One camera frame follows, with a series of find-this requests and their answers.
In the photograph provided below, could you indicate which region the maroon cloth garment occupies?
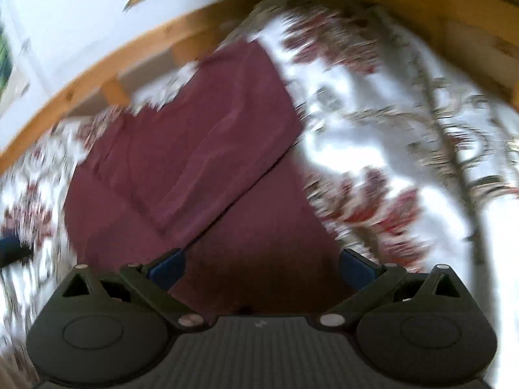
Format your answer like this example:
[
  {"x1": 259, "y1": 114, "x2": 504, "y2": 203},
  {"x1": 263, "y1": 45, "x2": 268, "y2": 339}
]
[{"x1": 63, "y1": 38, "x2": 357, "y2": 317}]

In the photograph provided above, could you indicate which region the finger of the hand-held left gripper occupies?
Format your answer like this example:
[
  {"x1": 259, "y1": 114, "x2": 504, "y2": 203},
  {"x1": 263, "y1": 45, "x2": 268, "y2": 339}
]
[{"x1": 0, "y1": 235, "x2": 34, "y2": 267}]

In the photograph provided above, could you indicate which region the green wall hanging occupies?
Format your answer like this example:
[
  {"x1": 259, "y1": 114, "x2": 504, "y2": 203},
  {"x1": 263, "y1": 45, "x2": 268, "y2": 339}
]
[{"x1": 0, "y1": 20, "x2": 17, "y2": 102}]

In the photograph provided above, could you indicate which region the floral white bedspread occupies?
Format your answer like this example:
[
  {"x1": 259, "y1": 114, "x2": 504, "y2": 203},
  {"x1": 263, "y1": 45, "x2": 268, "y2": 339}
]
[{"x1": 0, "y1": 0, "x2": 519, "y2": 389}]

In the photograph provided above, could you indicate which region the wooden bed frame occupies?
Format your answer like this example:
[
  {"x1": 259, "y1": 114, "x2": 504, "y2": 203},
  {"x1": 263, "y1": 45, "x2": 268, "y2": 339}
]
[{"x1": 0, "y1": 0, "x2": 519, "y2": 171}]

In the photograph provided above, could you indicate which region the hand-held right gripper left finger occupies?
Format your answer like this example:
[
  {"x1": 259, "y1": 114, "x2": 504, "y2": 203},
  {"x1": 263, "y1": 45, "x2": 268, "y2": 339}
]
[{"x1": 61, "y1": 247, "x2": 211, "y2": 331}]

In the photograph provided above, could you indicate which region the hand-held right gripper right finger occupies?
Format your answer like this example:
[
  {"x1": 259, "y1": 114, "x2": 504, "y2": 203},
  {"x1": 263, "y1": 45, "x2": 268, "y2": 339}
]
[{"x1": 318, "y1": 248, "x2": 467, "y2": 329}]

